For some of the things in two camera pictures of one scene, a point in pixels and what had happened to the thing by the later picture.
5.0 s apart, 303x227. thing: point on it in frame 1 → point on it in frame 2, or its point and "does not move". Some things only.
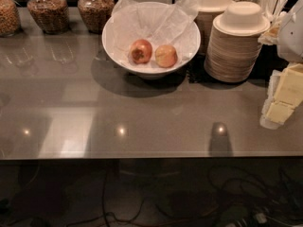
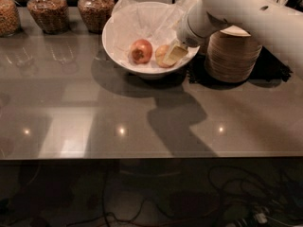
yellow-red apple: [166, 56] does not move
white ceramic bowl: [151, 40] does not move
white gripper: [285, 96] → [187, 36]
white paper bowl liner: [160, 24] does not move
